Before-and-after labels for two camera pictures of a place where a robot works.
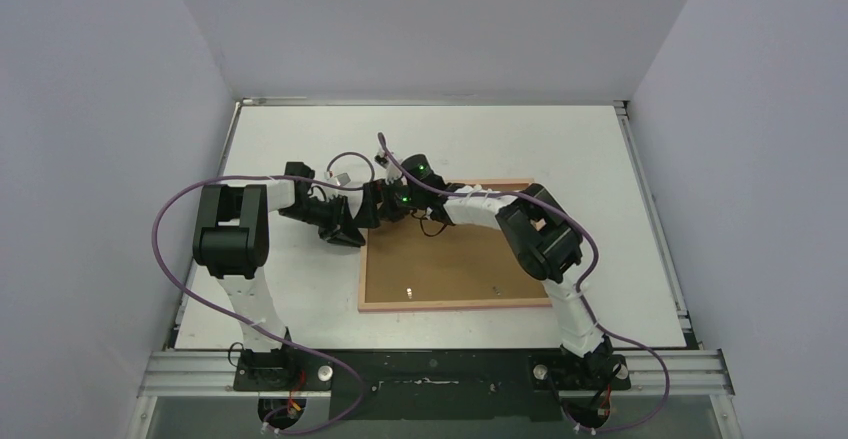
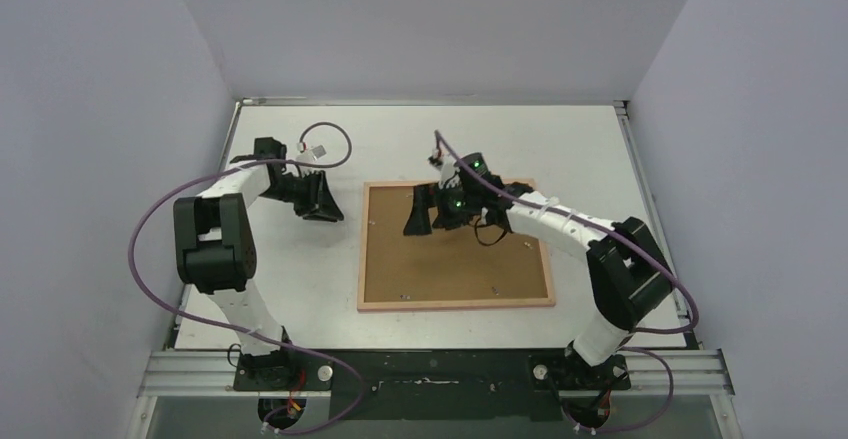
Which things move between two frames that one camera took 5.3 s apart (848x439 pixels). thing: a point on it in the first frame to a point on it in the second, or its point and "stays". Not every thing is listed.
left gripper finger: [367, 214] to [424, 197]
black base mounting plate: [434, 385] stays
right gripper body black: [384, 201] to [436, 204]
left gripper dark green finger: [347, 232] to [327, 208]
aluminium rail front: [211, 374] stays
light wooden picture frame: [402, 306] stays
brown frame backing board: [416, 259] stays
